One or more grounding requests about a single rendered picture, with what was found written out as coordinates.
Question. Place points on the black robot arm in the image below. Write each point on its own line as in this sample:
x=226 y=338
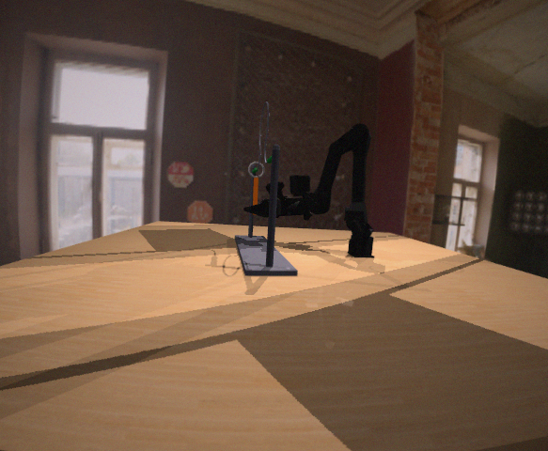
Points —
x=357 y=140

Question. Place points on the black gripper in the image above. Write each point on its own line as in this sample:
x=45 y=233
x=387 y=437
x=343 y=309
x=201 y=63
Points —
x=284 y=207

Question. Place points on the orange handle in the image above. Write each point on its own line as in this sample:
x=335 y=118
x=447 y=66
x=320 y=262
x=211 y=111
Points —
x=255 y=191

